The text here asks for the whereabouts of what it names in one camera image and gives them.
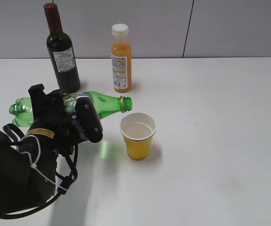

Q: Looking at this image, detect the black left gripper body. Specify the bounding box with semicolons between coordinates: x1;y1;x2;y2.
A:
24;114;89;155

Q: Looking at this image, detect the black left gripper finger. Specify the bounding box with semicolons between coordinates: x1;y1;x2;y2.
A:
28;84;66;122
75;95;103;143

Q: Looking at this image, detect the green sprite bottle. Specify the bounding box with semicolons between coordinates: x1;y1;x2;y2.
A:
8;91;133;127

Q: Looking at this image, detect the yellow paper cup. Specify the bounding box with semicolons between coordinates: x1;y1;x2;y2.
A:
120;112;157;161

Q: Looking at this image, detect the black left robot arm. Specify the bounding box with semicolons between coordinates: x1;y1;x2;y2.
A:
0;84;103;219

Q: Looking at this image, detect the dark wine bottle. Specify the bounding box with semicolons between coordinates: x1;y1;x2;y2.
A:
43;2;80;93

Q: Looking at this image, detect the orange juice bottle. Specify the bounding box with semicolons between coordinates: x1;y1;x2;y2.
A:
111;24;132;93

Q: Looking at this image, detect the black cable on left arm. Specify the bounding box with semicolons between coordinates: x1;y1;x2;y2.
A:
0;123;79;220

